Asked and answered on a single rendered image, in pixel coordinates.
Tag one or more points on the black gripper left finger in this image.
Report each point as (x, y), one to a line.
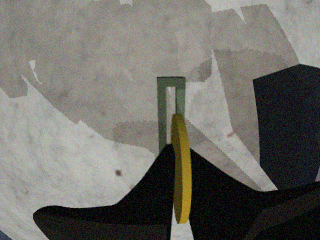
(144, 214)

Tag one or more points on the gold coin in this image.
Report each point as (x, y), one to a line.
(182, 194)

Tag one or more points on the dark green rectangular holder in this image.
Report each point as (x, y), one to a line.
(161, 83)

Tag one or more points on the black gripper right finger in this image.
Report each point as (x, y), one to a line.
(222, 208)

